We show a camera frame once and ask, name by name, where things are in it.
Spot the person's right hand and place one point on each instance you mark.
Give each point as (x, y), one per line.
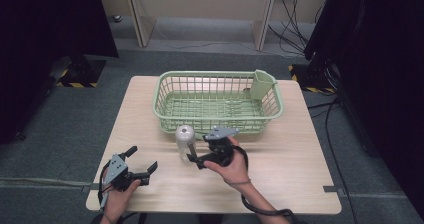
(230, 165)

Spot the black curtain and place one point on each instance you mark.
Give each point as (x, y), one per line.
(40, 50)
(376, 70)

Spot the beige wooden desk frame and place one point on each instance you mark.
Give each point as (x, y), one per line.
(203, 15)

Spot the clear plastic bottle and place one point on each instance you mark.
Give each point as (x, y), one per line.
(185, 141)

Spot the green utensil cup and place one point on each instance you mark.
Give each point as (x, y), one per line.
(262, 84)

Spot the green plastic basket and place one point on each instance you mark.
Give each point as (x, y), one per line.
(217, 101)

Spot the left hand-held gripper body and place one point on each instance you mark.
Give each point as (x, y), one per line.
(117, 171)

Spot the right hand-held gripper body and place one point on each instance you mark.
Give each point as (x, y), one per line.
(218, 145)

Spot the black yellow striped stand base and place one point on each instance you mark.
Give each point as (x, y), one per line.
(80, 73)
(311, 79)

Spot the person's left hand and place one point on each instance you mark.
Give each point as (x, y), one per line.
(120, 199)

